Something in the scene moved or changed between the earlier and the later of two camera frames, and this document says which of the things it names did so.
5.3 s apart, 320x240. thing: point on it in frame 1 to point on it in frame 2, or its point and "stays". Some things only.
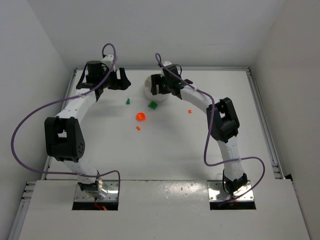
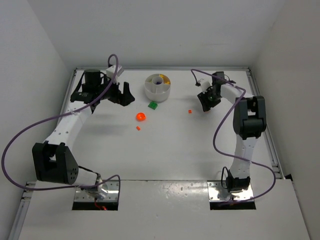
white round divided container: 158,97 stays
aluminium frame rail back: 183,68 stays
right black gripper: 155,85 to 206,99
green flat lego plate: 152,105 stays
